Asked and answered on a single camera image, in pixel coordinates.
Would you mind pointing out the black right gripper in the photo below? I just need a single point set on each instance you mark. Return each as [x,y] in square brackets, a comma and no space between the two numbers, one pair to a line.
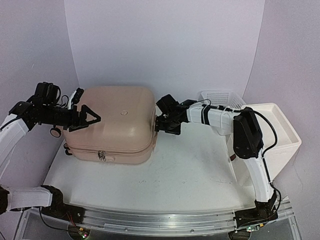
[159,126]

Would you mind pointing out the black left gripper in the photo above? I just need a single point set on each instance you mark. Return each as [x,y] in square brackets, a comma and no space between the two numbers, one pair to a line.
[74,124]

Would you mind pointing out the beige hard-shell suitcase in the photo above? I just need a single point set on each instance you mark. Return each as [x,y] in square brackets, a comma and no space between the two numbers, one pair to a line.
[126,131]

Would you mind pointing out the silver zipper pull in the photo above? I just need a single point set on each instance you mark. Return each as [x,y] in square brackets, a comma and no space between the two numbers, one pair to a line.
[101,155]

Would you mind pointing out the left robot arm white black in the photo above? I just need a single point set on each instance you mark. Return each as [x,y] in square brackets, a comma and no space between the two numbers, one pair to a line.
[42,107]

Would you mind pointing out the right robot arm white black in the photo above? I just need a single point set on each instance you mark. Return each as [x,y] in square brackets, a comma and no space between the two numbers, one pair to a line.
[247,145]

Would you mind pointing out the white perforated plastic basket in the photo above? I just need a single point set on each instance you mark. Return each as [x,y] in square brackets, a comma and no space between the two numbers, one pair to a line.
[221,100]

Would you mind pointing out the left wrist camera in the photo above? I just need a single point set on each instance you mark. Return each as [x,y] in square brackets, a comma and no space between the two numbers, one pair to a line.
[75,98]

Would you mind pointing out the aluminium front rail base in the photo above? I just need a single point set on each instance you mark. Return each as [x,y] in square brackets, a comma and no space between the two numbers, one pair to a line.
[93,223]

